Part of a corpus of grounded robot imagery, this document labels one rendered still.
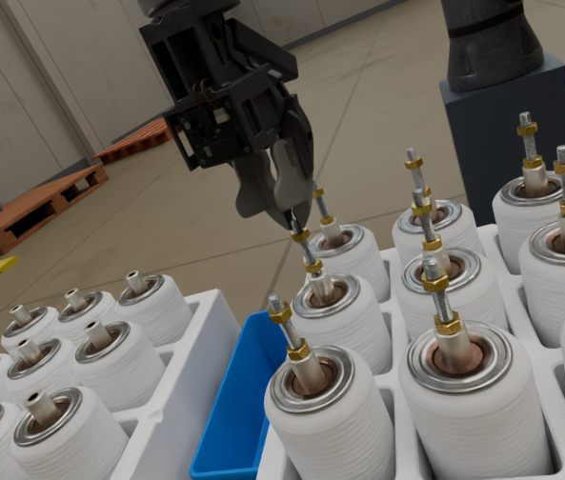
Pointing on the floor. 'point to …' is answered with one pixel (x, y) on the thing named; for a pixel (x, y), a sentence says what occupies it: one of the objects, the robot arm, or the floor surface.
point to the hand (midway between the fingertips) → (294, 212)
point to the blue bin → (241, 405)
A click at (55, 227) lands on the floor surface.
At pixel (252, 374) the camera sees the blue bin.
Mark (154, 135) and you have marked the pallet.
